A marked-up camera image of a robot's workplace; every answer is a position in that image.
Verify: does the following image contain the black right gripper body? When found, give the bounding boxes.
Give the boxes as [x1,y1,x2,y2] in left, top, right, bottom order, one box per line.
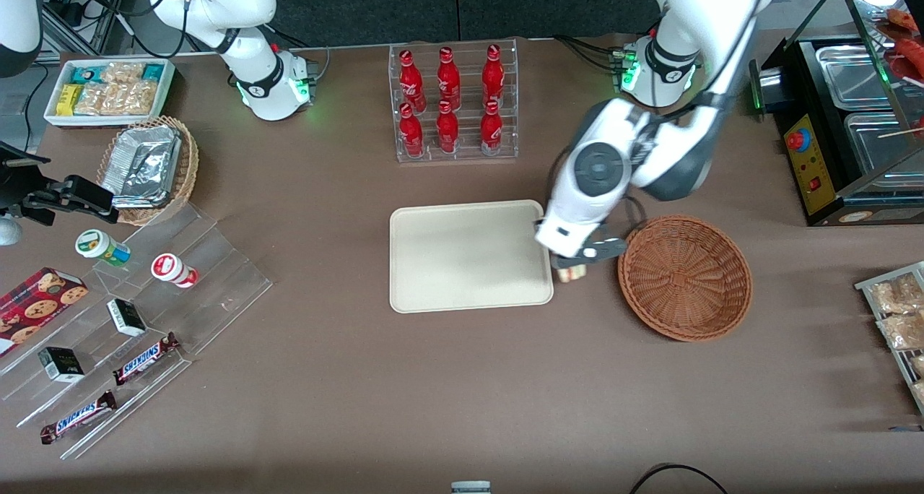
[0,142,67,228]

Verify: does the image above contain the beige plastic tray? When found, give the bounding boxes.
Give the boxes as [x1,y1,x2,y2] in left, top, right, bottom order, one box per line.
[389,199,554,314]

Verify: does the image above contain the round brown wicker basket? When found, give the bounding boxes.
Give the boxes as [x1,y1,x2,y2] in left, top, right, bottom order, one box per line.
[617,214,754,342]

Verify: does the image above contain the light tan wicker basket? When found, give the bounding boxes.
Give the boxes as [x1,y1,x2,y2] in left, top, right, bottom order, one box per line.
[97,116,200,227]

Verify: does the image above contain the tray of packaged snacks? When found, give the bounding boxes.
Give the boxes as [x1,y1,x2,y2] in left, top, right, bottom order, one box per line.
[855,261,924,416]

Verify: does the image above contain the green capped white bottle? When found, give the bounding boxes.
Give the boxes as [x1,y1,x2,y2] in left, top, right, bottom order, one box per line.
[75,229,133,268]

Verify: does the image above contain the clear peanut snack pack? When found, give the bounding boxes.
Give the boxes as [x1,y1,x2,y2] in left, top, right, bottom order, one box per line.
[126,80,159,116]
[101,82,131,116]
[101,61,146,87]
[74,84,106,116]

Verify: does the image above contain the yellow snack pack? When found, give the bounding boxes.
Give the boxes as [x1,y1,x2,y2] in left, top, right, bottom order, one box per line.
[57,83,84,117]

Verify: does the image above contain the red capped white bottle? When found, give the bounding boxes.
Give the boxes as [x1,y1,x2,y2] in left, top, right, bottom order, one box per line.
[150,253,199,290]

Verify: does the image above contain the red cookie box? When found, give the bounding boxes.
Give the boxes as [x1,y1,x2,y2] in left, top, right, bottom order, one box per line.
[0,266,90,358]

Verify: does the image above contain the small black box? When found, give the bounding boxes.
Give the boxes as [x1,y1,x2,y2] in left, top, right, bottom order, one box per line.
[38,347,86,384]
[106,298,148,338]

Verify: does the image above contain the white rectangular snack bin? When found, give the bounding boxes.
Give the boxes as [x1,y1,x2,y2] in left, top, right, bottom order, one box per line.
[43,58,177,129]

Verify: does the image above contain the red cola bottle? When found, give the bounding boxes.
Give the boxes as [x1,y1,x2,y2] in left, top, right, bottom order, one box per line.
[479,100,505,157]
[435,100,461,155]
[481,44,506,109]
[398,49,427,114]
[398,103,425,158]
[437,47,462,111]

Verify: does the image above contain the clear acrylic bottle rack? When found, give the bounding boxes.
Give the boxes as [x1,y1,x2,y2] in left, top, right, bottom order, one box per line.
[388,39,520,164]

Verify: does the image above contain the clear acrylic stepped display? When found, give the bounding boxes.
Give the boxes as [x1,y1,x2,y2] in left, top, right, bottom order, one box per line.
[0,204,274,460]

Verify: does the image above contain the brown Snickers bar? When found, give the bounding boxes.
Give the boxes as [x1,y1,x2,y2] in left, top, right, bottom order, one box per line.
[40,391,118,446]
[112,332,182,387]

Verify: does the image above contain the black hot food display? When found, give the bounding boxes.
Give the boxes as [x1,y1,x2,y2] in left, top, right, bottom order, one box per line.
[749,0,924,228]

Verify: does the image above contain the red sausage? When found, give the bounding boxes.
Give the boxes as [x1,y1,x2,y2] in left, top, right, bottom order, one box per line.
[894,38,924,83]

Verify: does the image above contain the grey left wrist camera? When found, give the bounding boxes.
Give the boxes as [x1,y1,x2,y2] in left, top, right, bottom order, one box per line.
[586,238,628,261]

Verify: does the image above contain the black left base cables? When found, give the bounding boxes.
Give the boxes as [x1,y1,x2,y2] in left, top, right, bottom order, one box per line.
[554,35,626,74]

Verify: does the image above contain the black base cables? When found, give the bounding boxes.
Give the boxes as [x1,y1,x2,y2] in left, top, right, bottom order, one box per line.
[554,35,626,74]
[270,23,331,85]

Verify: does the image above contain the aluminium frame with cables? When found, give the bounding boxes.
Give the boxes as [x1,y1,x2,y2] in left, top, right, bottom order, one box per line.
[42,0,149,56]

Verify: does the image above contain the black looped cable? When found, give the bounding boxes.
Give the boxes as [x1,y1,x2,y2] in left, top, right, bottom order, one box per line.
[628,463,731,494]

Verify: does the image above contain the black right base cables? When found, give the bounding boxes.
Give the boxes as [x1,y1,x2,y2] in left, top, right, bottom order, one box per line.
[270,23,331,85]

